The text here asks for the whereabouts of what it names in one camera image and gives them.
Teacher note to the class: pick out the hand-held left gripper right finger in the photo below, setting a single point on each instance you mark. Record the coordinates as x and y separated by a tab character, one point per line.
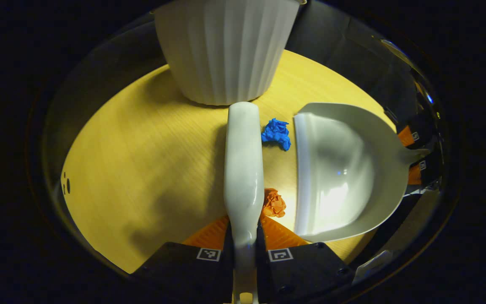
306	270

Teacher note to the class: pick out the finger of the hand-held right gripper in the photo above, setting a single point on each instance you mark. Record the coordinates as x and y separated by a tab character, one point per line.
407	136
418	171

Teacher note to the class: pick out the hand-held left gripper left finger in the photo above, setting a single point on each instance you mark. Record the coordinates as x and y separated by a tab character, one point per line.
184	274

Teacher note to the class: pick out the orange paper trash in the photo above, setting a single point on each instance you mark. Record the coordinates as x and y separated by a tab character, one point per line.
274	203

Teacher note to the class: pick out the white dustpan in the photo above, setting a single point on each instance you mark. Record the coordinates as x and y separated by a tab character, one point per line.
344	177

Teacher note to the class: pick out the small white broom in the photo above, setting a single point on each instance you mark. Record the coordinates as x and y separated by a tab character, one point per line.
244	169

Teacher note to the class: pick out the blue paper trash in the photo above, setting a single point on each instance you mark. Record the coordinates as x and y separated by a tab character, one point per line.
277	134

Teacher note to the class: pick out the white ribbed garbage bin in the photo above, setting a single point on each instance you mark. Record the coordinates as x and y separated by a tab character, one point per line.
226	46

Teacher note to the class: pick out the wooden desktop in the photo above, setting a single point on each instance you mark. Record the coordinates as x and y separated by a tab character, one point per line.
141	160

